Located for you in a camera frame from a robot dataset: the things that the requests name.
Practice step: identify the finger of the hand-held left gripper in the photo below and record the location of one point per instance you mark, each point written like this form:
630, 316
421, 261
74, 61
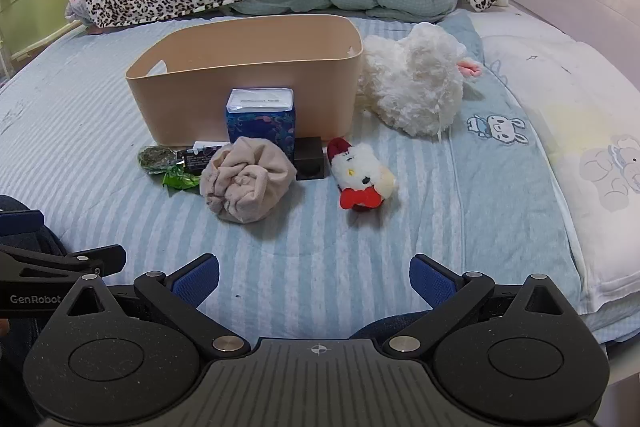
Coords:
95, 258
20, 223

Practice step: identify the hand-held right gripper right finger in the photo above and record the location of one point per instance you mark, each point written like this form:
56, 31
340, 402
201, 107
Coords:
431, 281

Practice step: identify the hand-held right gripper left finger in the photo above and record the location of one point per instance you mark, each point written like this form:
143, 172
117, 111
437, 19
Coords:
196, 281

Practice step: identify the blue striped bed sheet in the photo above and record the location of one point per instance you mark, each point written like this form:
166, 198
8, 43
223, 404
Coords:
125, 207

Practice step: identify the green snack packet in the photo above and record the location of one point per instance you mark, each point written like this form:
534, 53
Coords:
181, 179

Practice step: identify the crumpled beige cloth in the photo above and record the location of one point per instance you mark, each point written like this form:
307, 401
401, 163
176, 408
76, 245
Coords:
245, 182

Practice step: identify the dark green round packet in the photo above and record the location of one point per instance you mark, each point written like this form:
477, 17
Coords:
155, 158

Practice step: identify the black packet white label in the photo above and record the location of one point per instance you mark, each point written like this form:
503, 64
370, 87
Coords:
197, 157

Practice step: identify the white cat plush red bow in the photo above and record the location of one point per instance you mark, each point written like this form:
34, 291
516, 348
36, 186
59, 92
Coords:
362, 172

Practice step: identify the light blue rabbit print blanket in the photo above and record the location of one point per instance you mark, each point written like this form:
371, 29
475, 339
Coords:
500, 167

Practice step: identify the small black box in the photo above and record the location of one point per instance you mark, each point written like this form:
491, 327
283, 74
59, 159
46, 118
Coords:
310, 157

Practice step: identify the blue patterned tissue box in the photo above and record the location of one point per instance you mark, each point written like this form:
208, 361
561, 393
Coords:
262, 124

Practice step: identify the beige plastic storage basket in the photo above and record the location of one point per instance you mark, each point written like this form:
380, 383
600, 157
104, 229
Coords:
200, 107

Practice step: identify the white fluffy plush toy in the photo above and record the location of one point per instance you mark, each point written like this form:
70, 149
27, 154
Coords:
415, 82

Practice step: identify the white elephant print pillow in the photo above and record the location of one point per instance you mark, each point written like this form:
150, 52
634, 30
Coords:
590, 132

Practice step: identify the teal quilted pillow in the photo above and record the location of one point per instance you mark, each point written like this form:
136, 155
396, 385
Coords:
400, 2

